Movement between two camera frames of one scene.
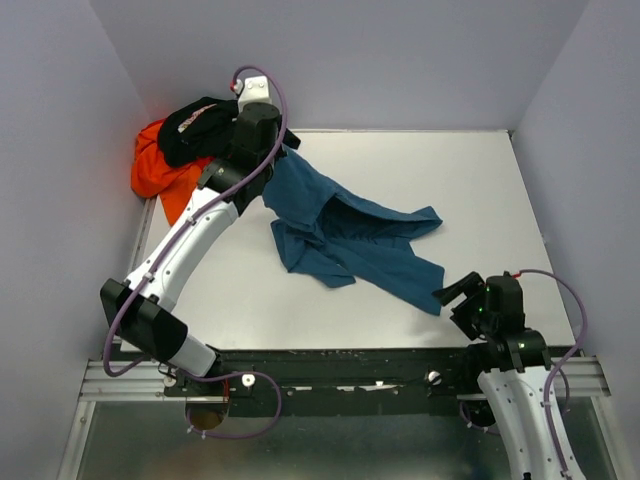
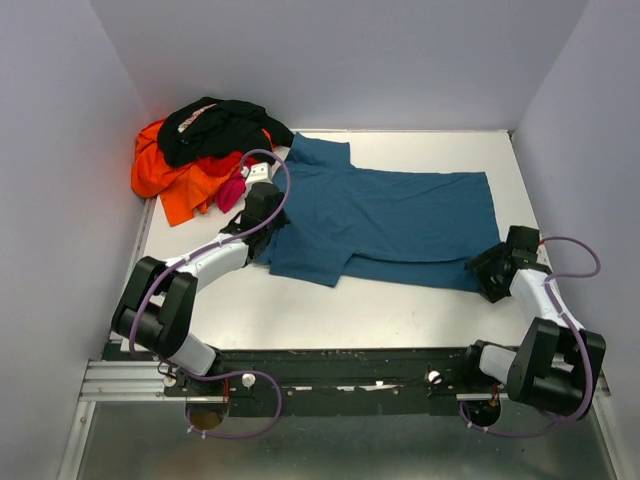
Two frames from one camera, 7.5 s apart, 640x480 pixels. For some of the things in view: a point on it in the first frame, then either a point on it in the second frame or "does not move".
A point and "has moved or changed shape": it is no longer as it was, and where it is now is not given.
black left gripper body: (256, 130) to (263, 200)
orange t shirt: (154, 176) does not move
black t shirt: (199, 129) does not move
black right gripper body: (474, 316) to (492, 285)
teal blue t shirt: (337, 239) has moved or changed shape
